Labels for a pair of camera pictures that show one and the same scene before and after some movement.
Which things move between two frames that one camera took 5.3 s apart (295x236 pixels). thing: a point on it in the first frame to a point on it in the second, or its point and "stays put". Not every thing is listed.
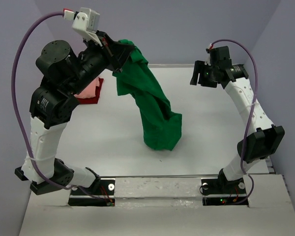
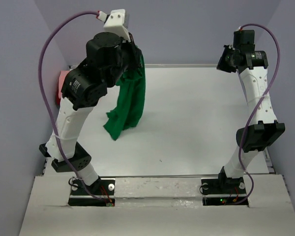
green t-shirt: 162,127 to 129,111
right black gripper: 200,66 to 221,65
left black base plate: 101,193 stays put
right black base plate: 219,192 stays put
